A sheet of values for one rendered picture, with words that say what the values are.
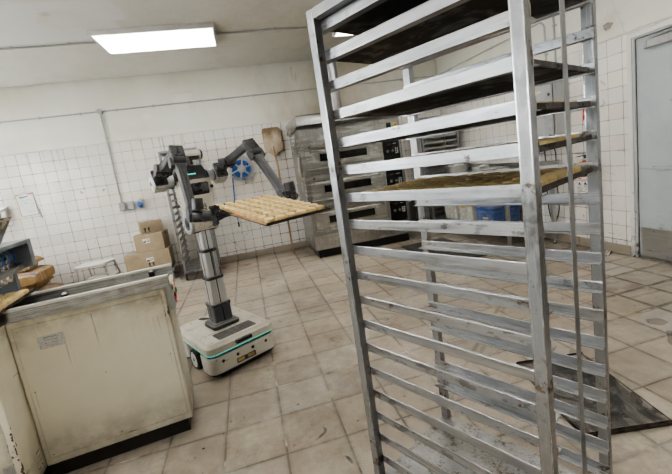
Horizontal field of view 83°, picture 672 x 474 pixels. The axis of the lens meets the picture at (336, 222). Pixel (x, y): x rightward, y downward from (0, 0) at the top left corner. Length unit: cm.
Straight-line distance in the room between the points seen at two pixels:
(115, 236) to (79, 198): 73
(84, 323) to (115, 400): 44
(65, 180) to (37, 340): 461
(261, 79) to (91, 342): 497
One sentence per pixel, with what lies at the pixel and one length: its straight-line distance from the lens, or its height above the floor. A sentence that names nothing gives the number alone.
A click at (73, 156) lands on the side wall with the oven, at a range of 674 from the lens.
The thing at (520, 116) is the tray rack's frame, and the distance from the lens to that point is 89.
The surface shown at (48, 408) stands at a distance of 250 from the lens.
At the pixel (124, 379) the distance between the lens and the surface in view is 239.
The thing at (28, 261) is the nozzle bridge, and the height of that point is 105.
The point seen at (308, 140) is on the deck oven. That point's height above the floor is 169.
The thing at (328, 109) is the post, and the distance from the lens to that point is 126.
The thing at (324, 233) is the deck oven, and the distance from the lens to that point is 546.
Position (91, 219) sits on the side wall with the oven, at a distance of 671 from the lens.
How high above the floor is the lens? 136
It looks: 9 degrees down
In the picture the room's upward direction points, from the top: 9 degrees counter-clockwise
